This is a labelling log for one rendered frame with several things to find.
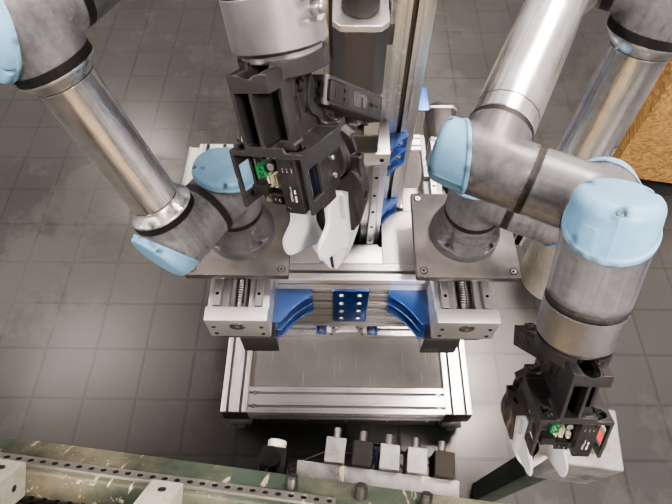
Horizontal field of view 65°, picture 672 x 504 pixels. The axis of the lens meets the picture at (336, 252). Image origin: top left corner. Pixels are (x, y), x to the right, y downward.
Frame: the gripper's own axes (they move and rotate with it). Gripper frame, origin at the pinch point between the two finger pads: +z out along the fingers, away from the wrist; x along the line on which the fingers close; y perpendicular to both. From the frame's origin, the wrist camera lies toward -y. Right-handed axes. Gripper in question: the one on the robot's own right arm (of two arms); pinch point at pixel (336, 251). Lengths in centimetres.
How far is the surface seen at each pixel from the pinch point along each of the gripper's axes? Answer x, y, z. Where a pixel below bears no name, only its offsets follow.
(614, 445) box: 29, -42, 68
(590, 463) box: 25, -36, 69
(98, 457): -65, 6, 60
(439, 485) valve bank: -4, -29, 82
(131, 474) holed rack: -54, 6, 59
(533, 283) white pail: -7, -148, 113
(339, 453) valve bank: -25, -23, 74
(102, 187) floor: -198, -105, 64
